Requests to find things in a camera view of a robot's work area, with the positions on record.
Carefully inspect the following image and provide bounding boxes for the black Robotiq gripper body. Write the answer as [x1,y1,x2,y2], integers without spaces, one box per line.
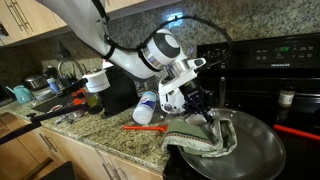
[179,78,214,108]

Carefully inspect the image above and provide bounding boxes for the green patterned kitchen towel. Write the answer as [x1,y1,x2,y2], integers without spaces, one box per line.
[161,117,238,158]

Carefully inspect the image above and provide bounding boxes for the silver frying pan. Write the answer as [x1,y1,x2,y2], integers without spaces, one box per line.
[178,77,287,180]

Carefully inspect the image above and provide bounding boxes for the white toaster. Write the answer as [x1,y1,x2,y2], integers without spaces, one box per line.
[158,79,188,116]

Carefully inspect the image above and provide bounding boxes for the white Lysol wipes canister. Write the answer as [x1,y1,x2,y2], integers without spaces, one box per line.
[132,90,158,125]

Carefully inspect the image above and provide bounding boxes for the red spatula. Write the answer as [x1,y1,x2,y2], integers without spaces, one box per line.
[122,124,169,133]

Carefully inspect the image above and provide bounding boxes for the black electric stove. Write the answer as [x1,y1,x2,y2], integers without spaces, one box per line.
[163,32,320,180]

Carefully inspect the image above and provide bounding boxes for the black coffee machine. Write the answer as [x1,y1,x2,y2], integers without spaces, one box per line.
[98,66,140,117]

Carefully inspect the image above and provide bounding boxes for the small spice jar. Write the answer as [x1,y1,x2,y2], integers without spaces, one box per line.
[277,87,296,108]

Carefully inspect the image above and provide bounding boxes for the pink lidded container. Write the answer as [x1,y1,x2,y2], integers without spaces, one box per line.
[101,59,114,70]

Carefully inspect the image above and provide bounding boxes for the white round container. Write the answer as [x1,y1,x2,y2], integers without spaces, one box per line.
[82,68,111,94]

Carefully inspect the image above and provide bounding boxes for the green glass jar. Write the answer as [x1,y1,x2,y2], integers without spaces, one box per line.
[84,92,101,108]

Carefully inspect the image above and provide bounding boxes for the orange small object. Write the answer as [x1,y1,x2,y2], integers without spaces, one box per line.
[71,88,88,107]

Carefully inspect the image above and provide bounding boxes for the silver sink faucet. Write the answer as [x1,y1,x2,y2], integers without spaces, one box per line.
[57,58,86,81]

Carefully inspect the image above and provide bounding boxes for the black counter mat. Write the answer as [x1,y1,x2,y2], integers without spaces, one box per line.
[31,94,74,114]

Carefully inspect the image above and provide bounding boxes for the silver cooking pot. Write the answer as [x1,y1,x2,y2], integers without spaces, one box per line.
[23,73,50,92]

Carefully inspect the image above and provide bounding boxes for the wooden lower cabinets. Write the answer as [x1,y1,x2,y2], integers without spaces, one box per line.
[0,111,164,180]

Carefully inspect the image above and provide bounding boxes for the wooden cabinets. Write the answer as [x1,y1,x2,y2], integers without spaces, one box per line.
[0,0,183,48]
[0,111,164,180]

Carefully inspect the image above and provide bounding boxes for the wooden upper cabinets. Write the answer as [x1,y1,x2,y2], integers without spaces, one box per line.
[0,0,183,48]

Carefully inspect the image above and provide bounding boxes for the black cable bundle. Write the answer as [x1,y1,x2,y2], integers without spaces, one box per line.
[89,0,233,65]

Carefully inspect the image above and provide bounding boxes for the red utensil handle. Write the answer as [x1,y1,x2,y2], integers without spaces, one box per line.
[273,123,320,141]

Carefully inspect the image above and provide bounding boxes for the black bar camera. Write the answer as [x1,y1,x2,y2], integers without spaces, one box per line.
[59,77,89,98]

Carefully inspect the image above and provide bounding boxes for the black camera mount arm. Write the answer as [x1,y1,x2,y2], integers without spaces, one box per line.
[0,103,88,146]

